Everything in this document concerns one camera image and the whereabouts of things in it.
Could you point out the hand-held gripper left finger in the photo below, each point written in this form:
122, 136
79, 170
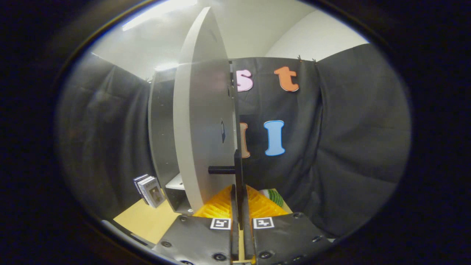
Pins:
234, 235

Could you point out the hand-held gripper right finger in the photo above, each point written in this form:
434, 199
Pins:
248, 235

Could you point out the white shoe cabinet door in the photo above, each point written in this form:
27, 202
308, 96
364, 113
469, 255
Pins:
202, 129

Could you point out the grey shoe cabinet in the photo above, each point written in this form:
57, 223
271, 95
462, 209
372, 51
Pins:
162, 140

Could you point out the green striped object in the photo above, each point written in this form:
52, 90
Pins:
274, 197

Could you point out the white cover book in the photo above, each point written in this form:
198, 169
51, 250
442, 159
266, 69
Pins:
154, 193

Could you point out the dark blue book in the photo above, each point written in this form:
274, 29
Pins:
139, 184

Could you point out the black backdrop cloth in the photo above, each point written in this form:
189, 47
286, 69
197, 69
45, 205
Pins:
349, 147

